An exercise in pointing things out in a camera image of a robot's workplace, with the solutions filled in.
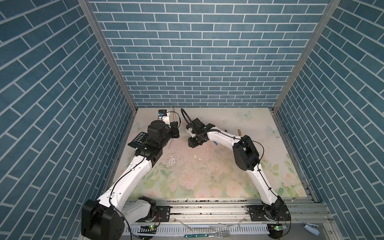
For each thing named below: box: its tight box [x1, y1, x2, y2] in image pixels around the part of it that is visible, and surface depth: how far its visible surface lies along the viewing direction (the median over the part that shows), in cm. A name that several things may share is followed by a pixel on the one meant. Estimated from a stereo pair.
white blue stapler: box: [303, 221, 320, 236], surface depth 71 cm
